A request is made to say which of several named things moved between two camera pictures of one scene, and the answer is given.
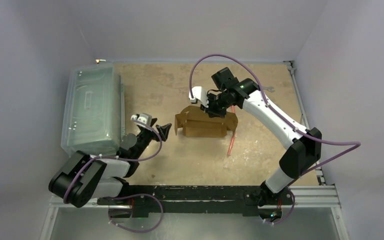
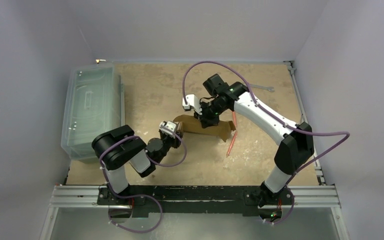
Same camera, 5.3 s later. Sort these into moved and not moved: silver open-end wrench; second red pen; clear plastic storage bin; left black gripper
Moved: left black gripper
Not moved: silver open-end wrench; second red pen; clear plastic storage bin
